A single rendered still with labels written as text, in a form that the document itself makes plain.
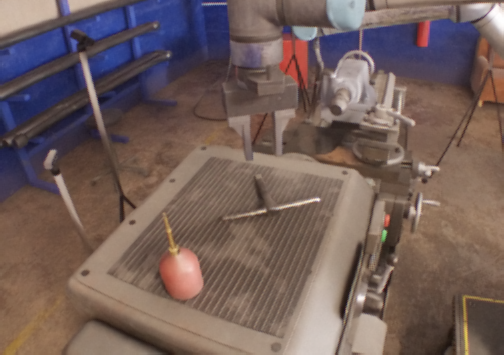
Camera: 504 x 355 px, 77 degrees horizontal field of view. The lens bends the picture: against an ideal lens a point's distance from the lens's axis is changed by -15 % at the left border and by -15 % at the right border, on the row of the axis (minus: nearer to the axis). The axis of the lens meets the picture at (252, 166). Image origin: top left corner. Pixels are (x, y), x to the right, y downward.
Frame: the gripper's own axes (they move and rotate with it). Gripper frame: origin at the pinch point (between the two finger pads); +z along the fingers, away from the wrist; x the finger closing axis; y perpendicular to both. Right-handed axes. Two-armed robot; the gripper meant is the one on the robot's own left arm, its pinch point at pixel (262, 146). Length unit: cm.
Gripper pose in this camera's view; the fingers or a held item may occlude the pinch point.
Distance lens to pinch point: 71.9
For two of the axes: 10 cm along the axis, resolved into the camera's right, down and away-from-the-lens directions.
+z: 0.6, 8.4, 5.4
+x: -9.8, 1.6, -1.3
